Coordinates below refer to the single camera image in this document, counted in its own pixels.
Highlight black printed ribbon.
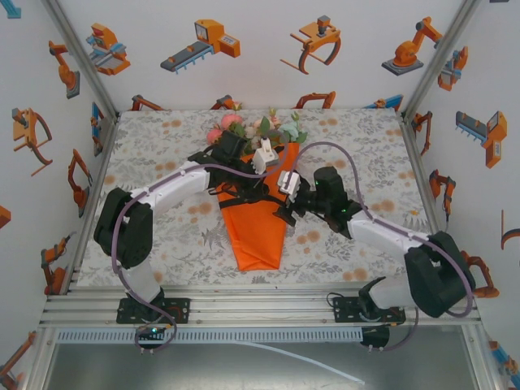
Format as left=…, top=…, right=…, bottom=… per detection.
left=206, top=182, right=297, bottom=227

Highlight orange wrapping paper sheet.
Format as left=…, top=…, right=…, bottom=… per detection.
left=217, top=140, right=300, bottom=272

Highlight artificial flower bouquet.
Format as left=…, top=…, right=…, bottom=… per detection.
left=206, top=106, right=309, bottom=158

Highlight floral patterned table mat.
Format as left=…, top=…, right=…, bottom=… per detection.
left=75, top=109, right=452, bottom=292

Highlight thin white tube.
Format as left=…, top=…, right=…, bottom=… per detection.
left=233, top=340, right=366, bottom=385

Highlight black controller board green LED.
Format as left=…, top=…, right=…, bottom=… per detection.
left=135, top=323, right=171, bottom=347

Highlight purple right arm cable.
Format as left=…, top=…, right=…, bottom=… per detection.
left=290, top=141, right=476, bottom=353

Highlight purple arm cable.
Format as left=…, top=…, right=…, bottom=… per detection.
left=110, top=140, right=292, bottom=357
left=290, top=141, right=476, bottom=353

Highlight aluminium frame rail with grooves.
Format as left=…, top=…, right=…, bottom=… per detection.
left=38, top=290, right=483, bottom=328

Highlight aluminium table side rail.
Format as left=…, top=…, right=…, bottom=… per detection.
left=400, top=113, right=464, bottom=293
left=60, top=113, right=123, bottom=296

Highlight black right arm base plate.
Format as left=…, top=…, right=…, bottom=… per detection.
left=331, top=295, right=407, bottom=325

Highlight slotted grey cable duct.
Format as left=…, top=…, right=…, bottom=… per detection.
left=54, top=327, right=365, bottom=345

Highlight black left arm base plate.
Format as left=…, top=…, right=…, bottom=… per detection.
left=116, top=296, right=192, bottom=325

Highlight black cable junction box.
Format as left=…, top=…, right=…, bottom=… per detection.
left=360, top=324, right=391, bottom=351

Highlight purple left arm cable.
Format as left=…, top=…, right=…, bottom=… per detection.
left=110, top=140, right=292, bottom=357

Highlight slanted aluminium frame post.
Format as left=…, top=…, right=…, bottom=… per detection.
left=401, top=0, right=487, bottom=123
left=40, top=0, right=121, bottom=123

